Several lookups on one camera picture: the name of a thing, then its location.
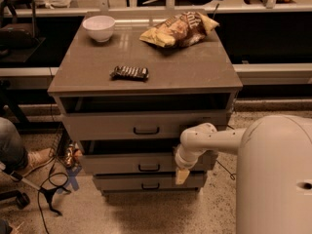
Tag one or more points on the tan shoe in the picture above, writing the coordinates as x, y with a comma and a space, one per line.
36, 160

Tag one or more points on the grey top drawer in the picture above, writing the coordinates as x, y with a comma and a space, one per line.
130, 117

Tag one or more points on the person leg in jeans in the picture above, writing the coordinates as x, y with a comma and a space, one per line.
12, 152

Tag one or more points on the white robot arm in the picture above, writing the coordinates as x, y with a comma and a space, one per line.
273, 175

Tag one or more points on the grey drawer cabinet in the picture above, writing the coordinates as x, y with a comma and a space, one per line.
203, 68

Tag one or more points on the black office chair base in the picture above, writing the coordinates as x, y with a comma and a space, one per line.
22, 200

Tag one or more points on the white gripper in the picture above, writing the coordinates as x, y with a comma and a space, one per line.
181, 162

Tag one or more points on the grey drawer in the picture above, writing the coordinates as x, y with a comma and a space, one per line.
149, 181
130, 117
130, 156

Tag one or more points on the shiny snack packet on floor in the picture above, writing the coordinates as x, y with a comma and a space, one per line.
72, 155

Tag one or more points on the grey bottom drawer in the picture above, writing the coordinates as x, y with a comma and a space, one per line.
149, 181

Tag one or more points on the yellow brown chip bag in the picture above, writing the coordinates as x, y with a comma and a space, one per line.
180, 31

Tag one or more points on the dark striped candy bar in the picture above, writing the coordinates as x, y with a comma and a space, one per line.
130, 73

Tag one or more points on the black bag on shelf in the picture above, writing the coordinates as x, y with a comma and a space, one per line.
17, 35

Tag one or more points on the white ceramic bowl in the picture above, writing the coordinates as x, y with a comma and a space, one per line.
99, 28

